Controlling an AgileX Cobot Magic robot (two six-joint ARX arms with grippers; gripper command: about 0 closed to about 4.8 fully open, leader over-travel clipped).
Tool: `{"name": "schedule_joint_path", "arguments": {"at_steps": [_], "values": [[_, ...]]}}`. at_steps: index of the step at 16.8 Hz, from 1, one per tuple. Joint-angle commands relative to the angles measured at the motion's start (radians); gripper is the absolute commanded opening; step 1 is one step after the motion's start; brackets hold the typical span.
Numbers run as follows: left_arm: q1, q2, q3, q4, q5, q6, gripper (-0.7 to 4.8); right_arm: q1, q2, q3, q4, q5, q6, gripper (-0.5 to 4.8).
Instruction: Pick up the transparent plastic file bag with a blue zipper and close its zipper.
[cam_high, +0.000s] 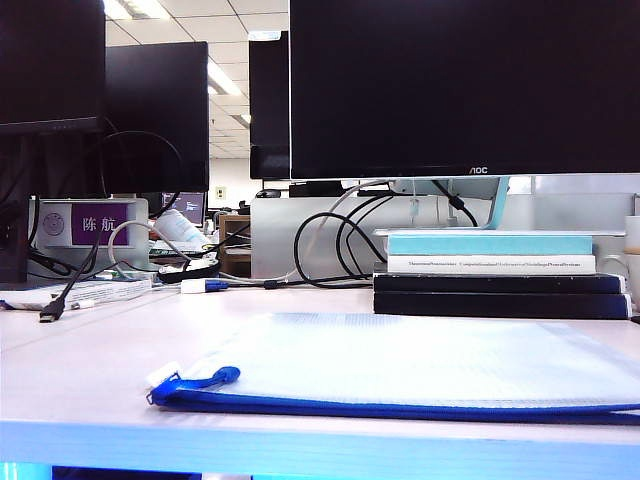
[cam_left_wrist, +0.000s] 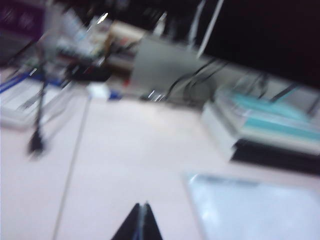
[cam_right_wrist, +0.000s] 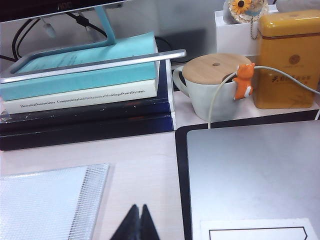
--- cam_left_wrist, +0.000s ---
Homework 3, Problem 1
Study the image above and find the flat black desk gadget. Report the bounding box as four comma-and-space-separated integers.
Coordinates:
67, 61, 112, 83

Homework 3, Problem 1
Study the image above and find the white video adapter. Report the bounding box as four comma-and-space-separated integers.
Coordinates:
87, 83, 111, 100

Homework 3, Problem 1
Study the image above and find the large black monitor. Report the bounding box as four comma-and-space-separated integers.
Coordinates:
159, 0, 320, 88

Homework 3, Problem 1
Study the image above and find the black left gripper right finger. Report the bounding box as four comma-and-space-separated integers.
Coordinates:
142, 200, 164, 240

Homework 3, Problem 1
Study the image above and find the wooden desk shelf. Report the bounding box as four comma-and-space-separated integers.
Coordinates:
104, 21, 146, 76

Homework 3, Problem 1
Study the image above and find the black power cable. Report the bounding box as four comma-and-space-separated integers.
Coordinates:
167, 58, 228, 100

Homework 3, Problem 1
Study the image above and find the transparent mesh file bag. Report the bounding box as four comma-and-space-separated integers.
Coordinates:
183, 171, 320, 240

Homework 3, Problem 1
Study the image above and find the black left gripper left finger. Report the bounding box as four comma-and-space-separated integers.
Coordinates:
111, 202, 141, 240

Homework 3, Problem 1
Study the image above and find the teal book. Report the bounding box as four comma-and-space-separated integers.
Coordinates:
214, 87, 320, 141

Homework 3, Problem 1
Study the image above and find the black usb cable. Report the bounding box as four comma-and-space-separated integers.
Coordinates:
26, 67, 51, 158

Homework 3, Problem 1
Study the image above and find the silver computer box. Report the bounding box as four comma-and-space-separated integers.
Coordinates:
131, 34, 203, 95

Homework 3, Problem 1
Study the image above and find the purple and white name sign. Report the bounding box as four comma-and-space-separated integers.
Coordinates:
0, 0, 48, 66

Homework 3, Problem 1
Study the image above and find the white printed paper booklet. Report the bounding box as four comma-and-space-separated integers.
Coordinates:
0, 79, 76, 130

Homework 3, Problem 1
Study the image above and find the plastic tissue packet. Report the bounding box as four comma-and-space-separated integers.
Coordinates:
59, 9, 93, 51

